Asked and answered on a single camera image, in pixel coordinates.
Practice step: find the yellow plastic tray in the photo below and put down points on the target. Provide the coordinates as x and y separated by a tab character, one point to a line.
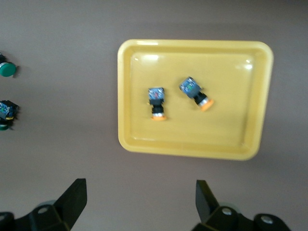
223	134

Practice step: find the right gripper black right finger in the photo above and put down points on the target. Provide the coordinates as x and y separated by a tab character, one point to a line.
207	207

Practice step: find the yellow push button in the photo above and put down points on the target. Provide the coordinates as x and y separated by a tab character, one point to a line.
156	95
191	89

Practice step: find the green mushroom push button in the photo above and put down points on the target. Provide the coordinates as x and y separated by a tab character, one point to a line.
6	110
7	69

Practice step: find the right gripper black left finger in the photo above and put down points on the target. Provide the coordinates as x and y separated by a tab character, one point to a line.
69	204

